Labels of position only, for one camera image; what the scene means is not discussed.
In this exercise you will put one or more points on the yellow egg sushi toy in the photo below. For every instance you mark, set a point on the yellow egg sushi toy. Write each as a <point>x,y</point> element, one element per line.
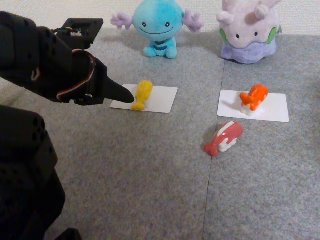
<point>143,92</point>

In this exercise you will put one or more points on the orange shrimp sushi toy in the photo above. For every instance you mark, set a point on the orange shrimp sushi toy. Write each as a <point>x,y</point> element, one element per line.
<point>256,96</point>

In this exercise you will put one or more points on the blue Wooper plush toy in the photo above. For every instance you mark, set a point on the blue Wooper plush toy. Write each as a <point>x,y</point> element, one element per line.
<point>157,20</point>

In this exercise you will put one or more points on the pink tuna sushi toy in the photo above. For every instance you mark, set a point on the pink tuna sushi toy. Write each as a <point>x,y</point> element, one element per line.
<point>228,133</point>

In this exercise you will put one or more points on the pale purple Goomy plush toy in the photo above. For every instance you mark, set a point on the pale purple Goomy plush toy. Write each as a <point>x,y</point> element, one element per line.
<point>250,37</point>

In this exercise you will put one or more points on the white plastic card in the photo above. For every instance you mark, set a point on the white plastic card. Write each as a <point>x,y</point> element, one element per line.
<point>275,108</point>
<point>162,98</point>

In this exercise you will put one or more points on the grey carpet tile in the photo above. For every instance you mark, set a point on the grey carpet tile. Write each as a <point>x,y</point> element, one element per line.
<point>137,175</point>
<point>270,187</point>

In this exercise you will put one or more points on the black square camera mount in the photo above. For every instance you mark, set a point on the black square camera mount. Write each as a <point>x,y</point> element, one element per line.
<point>95,27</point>

